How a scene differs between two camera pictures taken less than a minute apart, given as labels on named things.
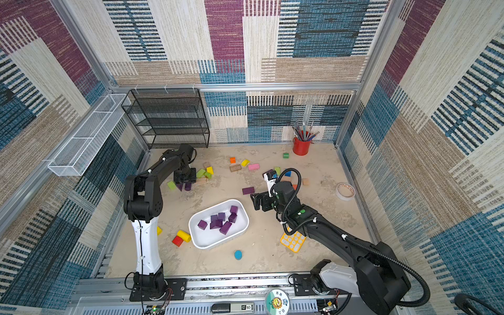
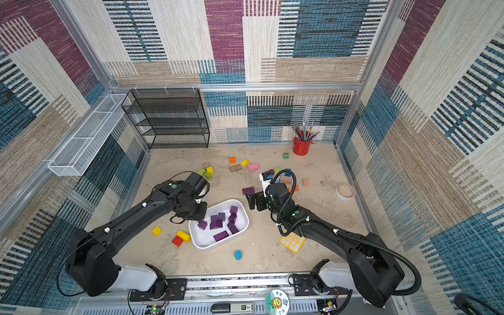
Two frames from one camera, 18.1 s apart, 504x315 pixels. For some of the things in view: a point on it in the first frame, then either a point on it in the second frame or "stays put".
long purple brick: [225, 228] → [220, 235]
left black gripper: [180, 180] → [201, 216]
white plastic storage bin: [214, 223] stays put
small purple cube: [202, 224] stays put
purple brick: [247, 191] stays put
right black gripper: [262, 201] stays put
